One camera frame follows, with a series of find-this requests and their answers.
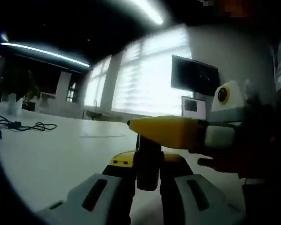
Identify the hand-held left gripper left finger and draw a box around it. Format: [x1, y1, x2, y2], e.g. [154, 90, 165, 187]
[36, 151, 138, 225]

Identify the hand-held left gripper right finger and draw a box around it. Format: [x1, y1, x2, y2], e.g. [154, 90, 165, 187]
[159, 151, 246, 225]

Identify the short black cosmetic bottle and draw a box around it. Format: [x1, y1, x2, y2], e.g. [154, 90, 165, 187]
[133, 150, 165, 191]

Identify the person's right hand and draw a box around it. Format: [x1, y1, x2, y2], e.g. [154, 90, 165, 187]
[198, 112, 276, 179]

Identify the open laptop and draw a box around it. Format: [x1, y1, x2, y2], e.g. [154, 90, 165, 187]
[181, 95, 213, 118]

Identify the window with blinds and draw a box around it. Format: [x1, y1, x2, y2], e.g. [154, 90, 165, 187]
[83, 24, 194, 117]

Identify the white table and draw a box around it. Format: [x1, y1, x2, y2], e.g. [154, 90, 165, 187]
[0, 103, 246, 225]

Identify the clear flat strip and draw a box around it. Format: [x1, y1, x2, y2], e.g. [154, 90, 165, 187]
[78, 133, 127, 138]

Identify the dark low bench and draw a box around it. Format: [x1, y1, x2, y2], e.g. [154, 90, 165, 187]
[83, 109, 124, 120]

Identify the ceiling light strip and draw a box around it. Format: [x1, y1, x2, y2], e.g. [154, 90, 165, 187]
[0, 42, 91, 68]
[131, 0, 164, 25]

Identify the green potted plant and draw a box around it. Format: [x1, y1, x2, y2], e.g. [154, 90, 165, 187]
[0, 67, 42, 116]

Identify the black wall screen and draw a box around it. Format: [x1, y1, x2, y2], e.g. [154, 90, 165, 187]
[170, 54, 220, 97]

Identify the black power cable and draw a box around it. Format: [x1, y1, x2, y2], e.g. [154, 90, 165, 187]
[0, 113, 58, 139]

